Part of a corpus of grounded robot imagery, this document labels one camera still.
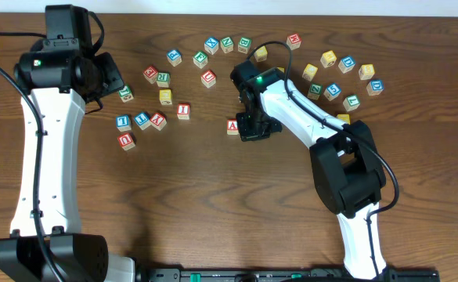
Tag red A block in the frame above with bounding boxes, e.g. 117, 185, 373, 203
226, 119, 239, 136

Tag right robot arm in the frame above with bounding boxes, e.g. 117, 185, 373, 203
230, 60, 387, 280

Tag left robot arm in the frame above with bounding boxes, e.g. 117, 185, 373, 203
0, 5, 142, 281

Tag red U block centre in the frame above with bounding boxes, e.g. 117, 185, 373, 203
200, 70, 216, 89

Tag red u block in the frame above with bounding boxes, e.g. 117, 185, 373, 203
117, 133, 135, 150
200, 70, 216, 89

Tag green J block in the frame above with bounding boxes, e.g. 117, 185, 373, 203
118, 85, 134, 103

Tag yellow block top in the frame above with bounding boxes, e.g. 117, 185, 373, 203
254, 46, 268, 62

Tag green Z block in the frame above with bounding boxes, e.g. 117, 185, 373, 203
308, 83, 323, 100

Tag red I block lower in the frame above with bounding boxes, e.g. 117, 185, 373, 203
177, 103, 190, 120

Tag yellow block right tilted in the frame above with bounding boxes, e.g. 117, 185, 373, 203
302, 63, 318, 81

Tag green B block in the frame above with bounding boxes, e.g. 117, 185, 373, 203
237, 37, 252, 54

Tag blue L block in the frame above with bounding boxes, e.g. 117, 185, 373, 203
116, 115, 132, 132

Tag green F block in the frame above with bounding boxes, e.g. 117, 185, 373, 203
193, 51, 208, 69

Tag green N block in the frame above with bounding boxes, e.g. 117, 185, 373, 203
220, 37, 234, 53

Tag blue 5 block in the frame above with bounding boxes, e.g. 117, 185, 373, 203
323, 83, 341, 101

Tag blue X block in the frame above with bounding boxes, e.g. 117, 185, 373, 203
204, 37, 219, 55

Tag red W block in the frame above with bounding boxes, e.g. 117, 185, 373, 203
287, 33, 302, 50

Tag yellow block left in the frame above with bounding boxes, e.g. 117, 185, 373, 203
159, 89, 172, 105

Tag yellow block lower right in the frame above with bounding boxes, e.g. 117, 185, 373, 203
336, 114, 351, 125

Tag red Y block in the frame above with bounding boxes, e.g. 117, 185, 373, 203
150, 113, 168, 131

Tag green R block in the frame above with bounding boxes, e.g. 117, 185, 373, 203
157, 72, 171, 88

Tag red U block left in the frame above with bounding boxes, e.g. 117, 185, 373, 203
117, 133, 135, 150

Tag yellow block upper right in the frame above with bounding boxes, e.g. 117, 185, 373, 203
320, 50, 337, 68

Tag blue P block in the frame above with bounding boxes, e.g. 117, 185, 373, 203
167, 49, 182, 67

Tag blue D block upper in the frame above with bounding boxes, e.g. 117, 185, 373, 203
338, 56, 356, 74

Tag blue d block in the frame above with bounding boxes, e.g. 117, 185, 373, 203
366, 80, 384, 96
338, 56, 356, 74

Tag yellow 8 block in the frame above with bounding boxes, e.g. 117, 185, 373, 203
359, 64, 376, 81

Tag blue D block right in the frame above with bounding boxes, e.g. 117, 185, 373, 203
366, 80, 384, 96

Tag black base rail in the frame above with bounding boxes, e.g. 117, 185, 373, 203
135, 268, 441, 282

